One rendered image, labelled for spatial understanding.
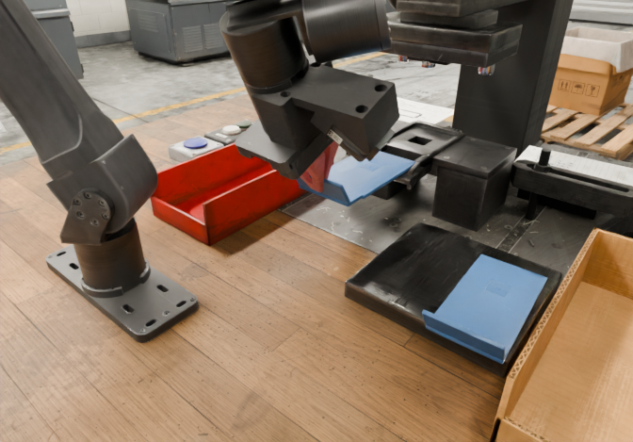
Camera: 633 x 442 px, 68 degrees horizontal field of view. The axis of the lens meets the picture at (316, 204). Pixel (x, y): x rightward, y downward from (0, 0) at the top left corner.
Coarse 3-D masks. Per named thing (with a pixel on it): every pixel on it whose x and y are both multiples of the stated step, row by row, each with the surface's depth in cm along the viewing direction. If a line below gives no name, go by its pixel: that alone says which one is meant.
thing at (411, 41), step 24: (408, 0) 54; (432, 0) 52; (456, 0) 51; (480, 0) 54; (504, 0) 60; (408, 24) 57; (432, 24) 56; (456, 24) 54; (480, 24) 54; (504, 24) 57; (408, 48) 57; (432, 48) 55; (456, 48) 54; (480, 48) 52; (504, 48) 55; (480, 72) 60
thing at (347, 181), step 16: (352, 160) 59; (384, 160) 59; (400, 160) 59; (336, 176) 55; (352, 176) 55; (368, 176) 55; (384, 176) 55; (320, 192) 51; (336, 192) 49; (352, 192) 51
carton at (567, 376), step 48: (624, 240) 47; (576, 288) 50; (624, 288) 49; (576, 336) 44; (624, 336) 44; (528, 384) 39; (576, 384) 39; (624, 384) 39; (528, 432) 33; (576, 432) 35; (624, 432) 35
